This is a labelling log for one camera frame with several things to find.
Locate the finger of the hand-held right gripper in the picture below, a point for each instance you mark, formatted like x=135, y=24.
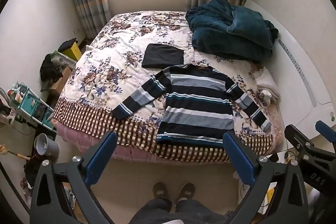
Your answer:
x=326, y=132
x=296, y=136

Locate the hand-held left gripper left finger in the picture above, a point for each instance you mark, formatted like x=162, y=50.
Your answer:
x=101, y=158

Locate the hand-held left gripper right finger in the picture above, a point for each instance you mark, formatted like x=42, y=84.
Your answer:
x=239, y=161

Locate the striped knit sweater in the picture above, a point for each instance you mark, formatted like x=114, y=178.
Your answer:
x=194, y=108

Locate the black garment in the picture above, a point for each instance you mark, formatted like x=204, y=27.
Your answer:
x=162, y=56

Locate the dark clothes pile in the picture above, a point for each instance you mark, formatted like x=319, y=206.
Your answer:
x=50, y=69

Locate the white headboard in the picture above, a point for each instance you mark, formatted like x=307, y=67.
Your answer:
x=288, y=98

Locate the pink mattress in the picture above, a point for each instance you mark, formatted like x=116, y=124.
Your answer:
x=71, y=132

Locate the white sock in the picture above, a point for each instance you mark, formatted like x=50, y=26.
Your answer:
x=266, y=96

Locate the grey bucket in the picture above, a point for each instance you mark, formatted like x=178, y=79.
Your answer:
x=48, y=148

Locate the person's right shoe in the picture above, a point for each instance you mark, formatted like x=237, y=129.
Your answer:
x=187, y=191

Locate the person's shoe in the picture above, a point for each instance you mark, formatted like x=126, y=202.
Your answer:
x=187, y=191
x=160, y=190

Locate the white towel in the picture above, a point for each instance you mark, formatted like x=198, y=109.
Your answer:
x=267, y=82

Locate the person's left shoe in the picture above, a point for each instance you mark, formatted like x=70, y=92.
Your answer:
x=160, y=190

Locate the person's legs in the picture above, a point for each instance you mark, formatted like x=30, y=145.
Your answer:
x=157, y=211

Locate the cardboard box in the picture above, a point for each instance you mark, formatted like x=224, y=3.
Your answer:
x=59, y=85

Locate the teal shelf rack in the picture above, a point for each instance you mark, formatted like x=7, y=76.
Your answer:
x=29, y=104

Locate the yellow box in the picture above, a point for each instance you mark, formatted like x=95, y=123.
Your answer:
x=72, y=52

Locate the black cloth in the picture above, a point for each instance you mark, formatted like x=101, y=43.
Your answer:
x=67, y=44

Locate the floral bed blanket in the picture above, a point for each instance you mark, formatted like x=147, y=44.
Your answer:
x=113, y=37

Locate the teal plush blanket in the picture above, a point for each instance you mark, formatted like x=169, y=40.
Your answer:
x=223, y=29

